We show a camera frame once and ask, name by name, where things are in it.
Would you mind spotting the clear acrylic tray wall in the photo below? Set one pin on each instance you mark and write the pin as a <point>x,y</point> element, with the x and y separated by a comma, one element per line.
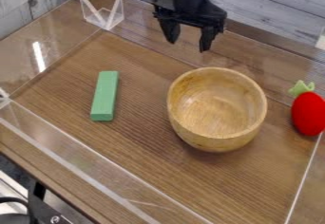
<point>103,190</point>

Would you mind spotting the light wooden bowl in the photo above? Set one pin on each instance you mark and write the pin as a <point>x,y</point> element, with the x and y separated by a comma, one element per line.
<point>216,108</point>

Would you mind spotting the clear acrylic corner bracket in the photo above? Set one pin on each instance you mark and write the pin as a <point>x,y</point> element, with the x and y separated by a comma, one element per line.
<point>104,18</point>

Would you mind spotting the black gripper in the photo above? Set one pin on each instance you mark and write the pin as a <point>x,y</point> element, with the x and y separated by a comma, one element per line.
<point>198,13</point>

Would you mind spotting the red plush strawberry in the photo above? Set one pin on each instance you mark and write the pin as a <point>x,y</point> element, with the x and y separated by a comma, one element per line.
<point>307,109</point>

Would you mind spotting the green rectangular block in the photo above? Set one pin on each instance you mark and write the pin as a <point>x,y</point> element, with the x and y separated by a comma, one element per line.
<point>103,101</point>

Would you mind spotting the black metal table clamp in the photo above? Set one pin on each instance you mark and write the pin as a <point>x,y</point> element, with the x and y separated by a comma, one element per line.
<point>44,214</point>

